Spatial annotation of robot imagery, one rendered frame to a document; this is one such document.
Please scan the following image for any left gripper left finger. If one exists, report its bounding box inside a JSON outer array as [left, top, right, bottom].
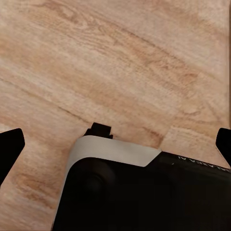
[[0, 128, 25, 185]]

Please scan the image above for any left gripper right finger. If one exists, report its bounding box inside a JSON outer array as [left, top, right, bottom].
[[216, 128, 231, 166]]

